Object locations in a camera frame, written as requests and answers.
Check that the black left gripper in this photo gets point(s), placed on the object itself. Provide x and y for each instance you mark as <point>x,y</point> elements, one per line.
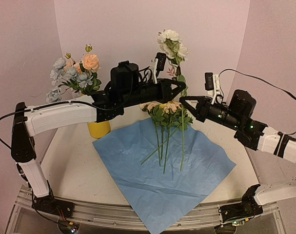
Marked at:
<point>167,82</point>

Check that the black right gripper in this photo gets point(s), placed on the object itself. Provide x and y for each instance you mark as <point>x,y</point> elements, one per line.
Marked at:
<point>202,108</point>

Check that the bouquet of roses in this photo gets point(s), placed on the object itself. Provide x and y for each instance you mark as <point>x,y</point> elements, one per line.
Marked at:
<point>167,119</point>

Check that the white rose stem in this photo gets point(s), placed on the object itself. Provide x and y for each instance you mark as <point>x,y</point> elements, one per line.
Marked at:
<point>171,44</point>

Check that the blue wrapping paper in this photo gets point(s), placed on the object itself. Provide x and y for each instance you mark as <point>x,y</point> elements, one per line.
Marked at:
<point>195,166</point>

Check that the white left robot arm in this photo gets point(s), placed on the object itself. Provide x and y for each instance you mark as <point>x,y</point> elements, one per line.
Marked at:
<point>31,121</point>

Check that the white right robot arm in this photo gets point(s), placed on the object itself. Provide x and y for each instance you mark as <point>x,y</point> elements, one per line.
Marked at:
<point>283,147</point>

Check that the yellow vase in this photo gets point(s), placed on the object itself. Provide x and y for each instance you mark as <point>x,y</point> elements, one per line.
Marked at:
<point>98,130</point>

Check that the blue and pink flower bunch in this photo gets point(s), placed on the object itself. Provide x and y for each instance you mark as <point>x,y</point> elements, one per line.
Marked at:
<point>79,76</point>

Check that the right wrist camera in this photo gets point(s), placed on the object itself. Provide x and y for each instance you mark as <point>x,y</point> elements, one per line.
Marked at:
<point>212,84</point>

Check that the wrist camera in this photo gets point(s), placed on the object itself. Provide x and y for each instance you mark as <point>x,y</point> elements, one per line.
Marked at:
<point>158,65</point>
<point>212,84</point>

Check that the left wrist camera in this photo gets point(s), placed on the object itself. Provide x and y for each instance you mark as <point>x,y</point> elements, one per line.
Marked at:
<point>158,65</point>

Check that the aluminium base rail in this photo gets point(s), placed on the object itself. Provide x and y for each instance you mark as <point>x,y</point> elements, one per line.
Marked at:
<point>32,215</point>

